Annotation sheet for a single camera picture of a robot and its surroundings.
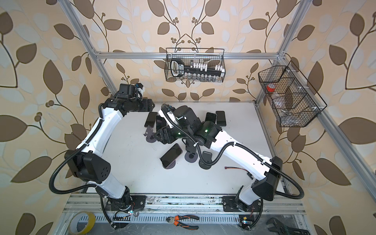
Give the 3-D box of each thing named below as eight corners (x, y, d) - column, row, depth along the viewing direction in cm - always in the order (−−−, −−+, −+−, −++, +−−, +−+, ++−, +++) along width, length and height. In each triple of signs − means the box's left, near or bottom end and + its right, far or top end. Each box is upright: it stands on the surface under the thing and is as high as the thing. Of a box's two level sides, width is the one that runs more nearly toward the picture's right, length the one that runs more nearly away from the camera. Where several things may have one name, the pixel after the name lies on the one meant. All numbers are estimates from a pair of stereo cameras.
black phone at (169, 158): (167, 172, 87) (164, 163, 76) (161, 162, 91) (157, 152, 80) (184, 160, 91) (183, 151, 81) (178, 152, 95) (176, 141, 85)
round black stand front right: (199, 169, 88) (199, 162, 80) (198, 158, 93) (199, 151, 85) (211, 169, 88) (212, 162, 80) (210, 158, 93) (211, 151, 85)
